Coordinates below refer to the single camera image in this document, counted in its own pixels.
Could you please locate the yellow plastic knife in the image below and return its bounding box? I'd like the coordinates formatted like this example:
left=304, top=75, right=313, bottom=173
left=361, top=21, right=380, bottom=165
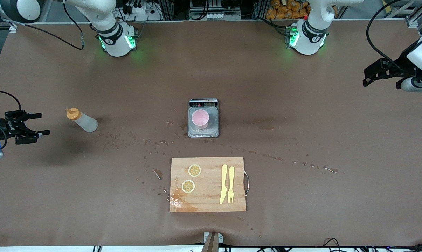
left=220, top=164, right=228, bottom=205

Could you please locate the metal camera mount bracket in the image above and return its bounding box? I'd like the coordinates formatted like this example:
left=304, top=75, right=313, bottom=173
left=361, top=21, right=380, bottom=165
left=204, top=232, right=223, bottom=252

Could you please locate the grey digital kitchen scale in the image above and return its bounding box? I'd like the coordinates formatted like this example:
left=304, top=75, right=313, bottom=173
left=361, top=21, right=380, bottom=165
left=188, top=98, right=220, bottom=138

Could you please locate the black cable with connector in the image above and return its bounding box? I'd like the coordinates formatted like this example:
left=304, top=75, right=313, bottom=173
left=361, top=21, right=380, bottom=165
left=8, top=0, right=85, bottom=49

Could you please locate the long white socket strip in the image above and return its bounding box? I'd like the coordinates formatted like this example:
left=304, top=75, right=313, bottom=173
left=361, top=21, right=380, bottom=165
left=193, top=12, right=241, bottom=20

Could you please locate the pink plastic cup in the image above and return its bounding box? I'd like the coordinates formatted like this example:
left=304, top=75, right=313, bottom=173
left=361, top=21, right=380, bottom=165
left=192, top=109, right=209, bottom=130

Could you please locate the brown table cover mat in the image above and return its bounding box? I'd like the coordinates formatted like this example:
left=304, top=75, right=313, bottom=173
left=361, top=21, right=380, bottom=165
left=0, top=19, right=422, bottom=247

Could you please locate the yellow plastic fork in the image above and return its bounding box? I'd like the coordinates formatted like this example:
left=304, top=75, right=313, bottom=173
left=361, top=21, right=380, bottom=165
left=227, top=166, right=235, bottom=204

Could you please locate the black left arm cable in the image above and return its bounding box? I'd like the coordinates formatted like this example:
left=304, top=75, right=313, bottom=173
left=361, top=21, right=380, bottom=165
left=366, top=0, right=407, bottom=69

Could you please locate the wooden cutting board metal handle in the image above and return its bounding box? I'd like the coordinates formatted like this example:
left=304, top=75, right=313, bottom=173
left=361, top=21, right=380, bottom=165
left=169, top=157, right=249, bottom=213

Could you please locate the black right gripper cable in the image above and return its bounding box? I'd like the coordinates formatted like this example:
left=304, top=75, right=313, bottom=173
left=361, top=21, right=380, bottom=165
left=0, top=90, right=22, bottom=112

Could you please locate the black floor cable bundle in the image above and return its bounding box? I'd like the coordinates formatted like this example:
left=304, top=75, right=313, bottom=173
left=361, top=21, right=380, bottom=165
left=323, top=238, right=422, bottom=252

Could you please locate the clear squeeze bottle orange cap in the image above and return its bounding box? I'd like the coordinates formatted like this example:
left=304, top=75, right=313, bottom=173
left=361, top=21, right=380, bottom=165
left=66, top=108, right=99, bottom=133

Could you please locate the orange snack bag pile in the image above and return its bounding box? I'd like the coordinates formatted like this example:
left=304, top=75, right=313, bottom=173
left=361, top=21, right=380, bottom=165
left=266, top=0, right=338, bottom=20

